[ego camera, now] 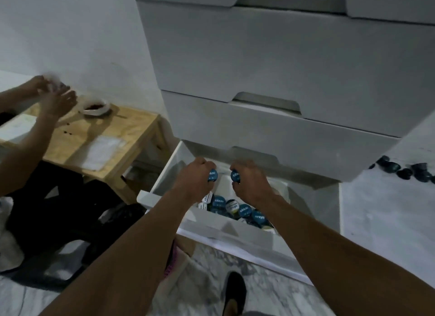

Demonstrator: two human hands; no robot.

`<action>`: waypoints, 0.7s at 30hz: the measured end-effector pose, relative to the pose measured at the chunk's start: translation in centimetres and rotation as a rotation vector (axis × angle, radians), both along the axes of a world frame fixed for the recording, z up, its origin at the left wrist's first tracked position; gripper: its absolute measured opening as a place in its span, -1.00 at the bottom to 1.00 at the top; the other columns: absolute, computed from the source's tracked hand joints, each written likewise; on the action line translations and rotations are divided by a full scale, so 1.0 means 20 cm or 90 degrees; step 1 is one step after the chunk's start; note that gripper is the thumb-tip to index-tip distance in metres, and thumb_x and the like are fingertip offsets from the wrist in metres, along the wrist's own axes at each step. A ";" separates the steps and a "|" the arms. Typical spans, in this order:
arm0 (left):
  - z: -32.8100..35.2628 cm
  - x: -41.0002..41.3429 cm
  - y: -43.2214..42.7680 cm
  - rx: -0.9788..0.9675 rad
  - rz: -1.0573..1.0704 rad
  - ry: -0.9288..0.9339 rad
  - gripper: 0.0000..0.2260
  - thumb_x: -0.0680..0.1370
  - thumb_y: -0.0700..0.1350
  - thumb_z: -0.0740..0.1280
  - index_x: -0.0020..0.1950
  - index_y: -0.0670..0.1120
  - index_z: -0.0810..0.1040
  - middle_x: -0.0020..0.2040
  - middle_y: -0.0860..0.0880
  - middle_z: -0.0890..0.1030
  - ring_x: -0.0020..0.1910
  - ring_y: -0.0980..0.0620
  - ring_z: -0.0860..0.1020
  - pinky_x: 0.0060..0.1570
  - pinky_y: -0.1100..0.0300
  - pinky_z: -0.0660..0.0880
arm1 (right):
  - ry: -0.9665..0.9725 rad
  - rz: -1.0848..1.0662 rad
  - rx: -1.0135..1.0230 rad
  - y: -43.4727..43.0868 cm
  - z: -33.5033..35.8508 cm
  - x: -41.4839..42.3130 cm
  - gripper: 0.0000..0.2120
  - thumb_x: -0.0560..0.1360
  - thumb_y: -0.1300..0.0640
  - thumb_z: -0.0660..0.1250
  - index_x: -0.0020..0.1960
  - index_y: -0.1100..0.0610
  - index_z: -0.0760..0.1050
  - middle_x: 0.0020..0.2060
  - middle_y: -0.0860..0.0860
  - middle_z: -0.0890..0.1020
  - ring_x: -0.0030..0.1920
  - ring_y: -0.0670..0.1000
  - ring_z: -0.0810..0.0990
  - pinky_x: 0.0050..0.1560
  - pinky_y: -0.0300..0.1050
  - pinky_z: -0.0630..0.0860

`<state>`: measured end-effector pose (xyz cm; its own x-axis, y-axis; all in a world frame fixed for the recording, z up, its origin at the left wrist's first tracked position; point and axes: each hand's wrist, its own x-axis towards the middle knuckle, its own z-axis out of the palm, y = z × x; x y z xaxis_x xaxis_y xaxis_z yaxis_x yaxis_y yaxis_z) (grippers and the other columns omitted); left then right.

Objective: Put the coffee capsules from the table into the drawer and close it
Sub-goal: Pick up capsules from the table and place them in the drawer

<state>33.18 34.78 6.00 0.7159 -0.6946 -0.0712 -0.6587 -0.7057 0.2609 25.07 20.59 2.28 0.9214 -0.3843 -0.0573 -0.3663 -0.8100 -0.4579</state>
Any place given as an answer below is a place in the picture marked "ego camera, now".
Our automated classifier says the person's right hand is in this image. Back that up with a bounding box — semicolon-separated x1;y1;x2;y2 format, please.
230;160;283;208

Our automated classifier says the person's left hand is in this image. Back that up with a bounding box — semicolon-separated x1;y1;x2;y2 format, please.
171;157;218;208

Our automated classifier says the row of lidded capsules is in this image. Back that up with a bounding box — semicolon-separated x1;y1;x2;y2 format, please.
197;192;274;230

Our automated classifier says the cluster of dark teal capsules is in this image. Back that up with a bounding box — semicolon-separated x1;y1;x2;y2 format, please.
368;155;435;185

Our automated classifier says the person's right forearm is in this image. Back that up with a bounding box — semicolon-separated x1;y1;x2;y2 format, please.
263;196;435;316

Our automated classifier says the person's left forearm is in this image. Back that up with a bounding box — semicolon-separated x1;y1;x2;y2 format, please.
39;193;201;316

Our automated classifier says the person's black right shoe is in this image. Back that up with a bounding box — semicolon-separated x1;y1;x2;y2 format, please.
221;271;247;316

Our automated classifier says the white drawer cabinet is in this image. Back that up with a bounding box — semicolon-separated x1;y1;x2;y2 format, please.
129;0;435;191

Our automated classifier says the pink mesh basket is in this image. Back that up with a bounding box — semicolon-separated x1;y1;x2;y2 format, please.
164;241;178;279

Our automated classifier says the black plastic bag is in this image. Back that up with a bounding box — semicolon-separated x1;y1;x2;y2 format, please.
81;203;147;266

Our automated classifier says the brown wooden side table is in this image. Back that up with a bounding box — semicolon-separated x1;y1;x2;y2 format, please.
0;101;171;205

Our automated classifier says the white plastic sheet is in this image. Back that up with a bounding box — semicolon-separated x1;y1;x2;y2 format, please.
0;114;37;145
76;135;128;172

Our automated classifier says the grey round dish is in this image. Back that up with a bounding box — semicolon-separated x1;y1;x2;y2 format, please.
80;97;112;118

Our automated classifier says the white marble table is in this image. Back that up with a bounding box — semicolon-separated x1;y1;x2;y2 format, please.
176;149;435;289

